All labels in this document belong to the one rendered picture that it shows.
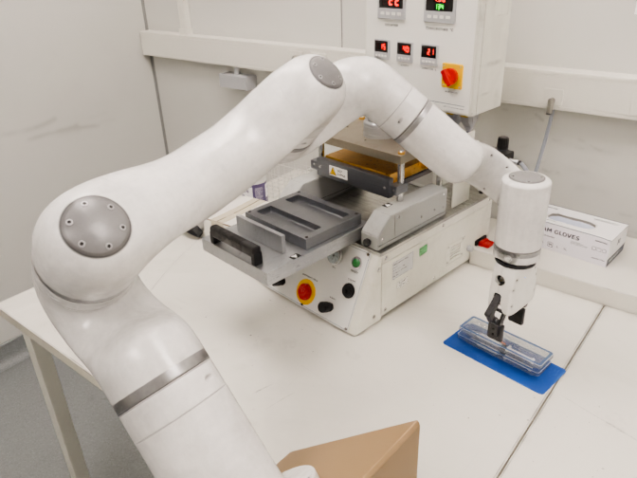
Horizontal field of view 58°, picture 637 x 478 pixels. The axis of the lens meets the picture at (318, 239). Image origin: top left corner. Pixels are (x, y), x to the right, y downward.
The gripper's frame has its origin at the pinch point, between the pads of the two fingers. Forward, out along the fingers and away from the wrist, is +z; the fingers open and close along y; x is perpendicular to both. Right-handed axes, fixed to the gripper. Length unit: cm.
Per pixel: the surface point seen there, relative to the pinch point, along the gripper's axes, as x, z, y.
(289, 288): 48, 5, -16
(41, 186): 192, 15, -27
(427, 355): 11.1, 8.0, -10.4
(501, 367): -1.9, 7.9, -3.1
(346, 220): 33.0, -16.5, -11.7
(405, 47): 46, -46, 23
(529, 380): -7.8, 7.9, -2.8
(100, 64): 197, -27, 10
